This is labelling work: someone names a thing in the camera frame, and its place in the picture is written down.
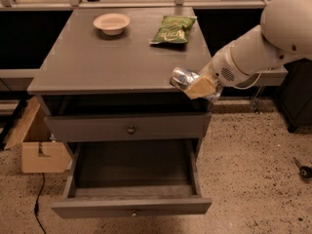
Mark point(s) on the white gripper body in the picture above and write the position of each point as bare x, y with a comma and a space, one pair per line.
219, 68

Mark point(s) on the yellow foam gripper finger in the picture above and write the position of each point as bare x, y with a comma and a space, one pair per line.
201, 87

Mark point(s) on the silver redbull can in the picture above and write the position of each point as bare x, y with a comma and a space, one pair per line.
182, 78

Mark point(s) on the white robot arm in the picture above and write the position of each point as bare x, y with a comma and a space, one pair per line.
283, 35

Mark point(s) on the closed grey upper drawer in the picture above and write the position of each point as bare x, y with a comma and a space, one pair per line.
114, 127

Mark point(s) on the round drawer knob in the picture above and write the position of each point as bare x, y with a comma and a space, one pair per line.
131, 130

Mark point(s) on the grey wooden drawer cabinet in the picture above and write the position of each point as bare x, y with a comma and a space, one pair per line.
88, 73

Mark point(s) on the open grey middle drawer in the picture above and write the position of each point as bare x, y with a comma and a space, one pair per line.
133, 178

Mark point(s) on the green chip bag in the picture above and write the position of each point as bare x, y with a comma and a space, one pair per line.
174, 29

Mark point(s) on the white paper bowl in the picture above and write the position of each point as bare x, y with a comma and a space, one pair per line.
112, 24

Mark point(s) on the black caster wheel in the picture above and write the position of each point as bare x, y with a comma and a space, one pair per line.
304, 171

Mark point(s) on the cardboard box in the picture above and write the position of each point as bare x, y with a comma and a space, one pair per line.
39, 152

